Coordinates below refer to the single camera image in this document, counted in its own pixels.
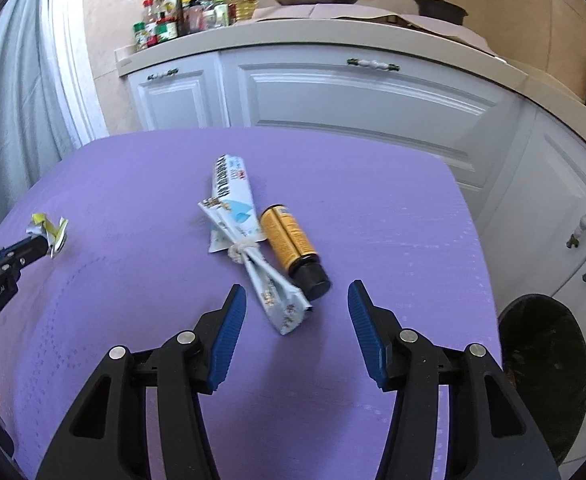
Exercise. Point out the pale curtain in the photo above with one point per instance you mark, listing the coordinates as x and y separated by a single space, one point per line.
3 125

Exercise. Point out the yellow bottle with black cap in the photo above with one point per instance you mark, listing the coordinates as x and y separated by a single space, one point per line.
288 240

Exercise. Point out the purple tablecloth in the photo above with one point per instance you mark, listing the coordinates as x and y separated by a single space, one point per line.
123 200

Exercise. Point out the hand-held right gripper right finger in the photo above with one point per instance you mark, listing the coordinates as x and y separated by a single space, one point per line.
365 340

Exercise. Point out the black trash bin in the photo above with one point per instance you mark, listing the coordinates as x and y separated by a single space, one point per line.
543 360

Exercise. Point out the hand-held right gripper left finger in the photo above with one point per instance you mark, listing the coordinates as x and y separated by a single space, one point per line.
228 340

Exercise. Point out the white kitchen cabinet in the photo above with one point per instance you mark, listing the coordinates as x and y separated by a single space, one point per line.
348 105

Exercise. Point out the black pot with lid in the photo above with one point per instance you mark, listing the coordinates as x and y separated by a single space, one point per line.
440 10

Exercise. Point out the blue white paper wrapper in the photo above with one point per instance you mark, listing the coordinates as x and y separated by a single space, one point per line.
233 210

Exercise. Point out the group of condiment bottles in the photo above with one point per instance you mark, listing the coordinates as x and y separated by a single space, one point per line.
193 15

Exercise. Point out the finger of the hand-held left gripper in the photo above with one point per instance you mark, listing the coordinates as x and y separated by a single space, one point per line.
28 243
30 257

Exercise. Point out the pale stove liner cloth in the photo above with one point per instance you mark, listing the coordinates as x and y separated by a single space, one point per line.
353 12

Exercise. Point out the yellow green wrapper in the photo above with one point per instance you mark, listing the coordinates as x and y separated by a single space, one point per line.
53 232

